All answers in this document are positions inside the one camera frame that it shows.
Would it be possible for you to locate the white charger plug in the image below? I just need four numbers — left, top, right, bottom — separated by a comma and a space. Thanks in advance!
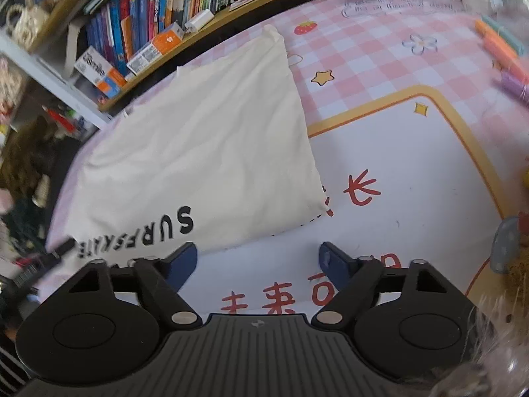
183, 9, 215, 34

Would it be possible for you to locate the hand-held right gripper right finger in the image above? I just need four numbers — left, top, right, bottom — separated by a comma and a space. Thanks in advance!
312, 241, 449, 325

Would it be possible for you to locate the orange marker pen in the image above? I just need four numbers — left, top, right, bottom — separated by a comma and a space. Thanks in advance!
474, 17, 523, 56

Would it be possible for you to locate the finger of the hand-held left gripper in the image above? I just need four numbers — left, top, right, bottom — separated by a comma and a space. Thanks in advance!
39, 237, 77, 267

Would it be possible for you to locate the white shelf frame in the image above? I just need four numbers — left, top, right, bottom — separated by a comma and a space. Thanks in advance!
0, 33, 112, 131

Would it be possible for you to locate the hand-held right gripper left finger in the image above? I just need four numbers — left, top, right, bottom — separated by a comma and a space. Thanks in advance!
68, 242, 203, 327

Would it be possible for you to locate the brown fuzzy toy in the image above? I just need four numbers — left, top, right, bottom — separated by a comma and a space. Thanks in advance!
506, 252, 529, 298

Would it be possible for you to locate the purple marker pen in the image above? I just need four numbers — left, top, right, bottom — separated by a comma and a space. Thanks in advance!
501, 69, 529, 102

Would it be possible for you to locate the brown cloth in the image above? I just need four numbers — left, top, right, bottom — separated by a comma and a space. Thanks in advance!
0, 116, 59, 207

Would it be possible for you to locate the pink checked printed mat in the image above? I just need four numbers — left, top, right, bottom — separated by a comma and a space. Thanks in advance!
37, 0, 529, 319

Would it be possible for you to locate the cream t-shirt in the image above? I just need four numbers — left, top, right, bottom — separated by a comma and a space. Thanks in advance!
45, 24, 329, 276

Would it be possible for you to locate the large white orange box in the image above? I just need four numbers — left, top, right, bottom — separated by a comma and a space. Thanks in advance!
74, 46, 128, 99

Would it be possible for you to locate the wooden bookshelf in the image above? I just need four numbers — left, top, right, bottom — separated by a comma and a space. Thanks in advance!
29, 0, 319, 112

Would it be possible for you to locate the blue round ornament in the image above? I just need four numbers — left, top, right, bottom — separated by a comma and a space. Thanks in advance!
490, 215, 523, 274

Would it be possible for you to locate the row of colourful books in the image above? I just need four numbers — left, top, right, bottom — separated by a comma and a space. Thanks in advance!
85, 0, 259, 77

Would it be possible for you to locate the grey fuzzy fur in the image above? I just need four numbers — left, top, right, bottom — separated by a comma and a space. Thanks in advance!
426, 293, 529, 397

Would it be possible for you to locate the small white orange box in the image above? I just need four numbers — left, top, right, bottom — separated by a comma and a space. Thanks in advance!
126, 22, 184, 76

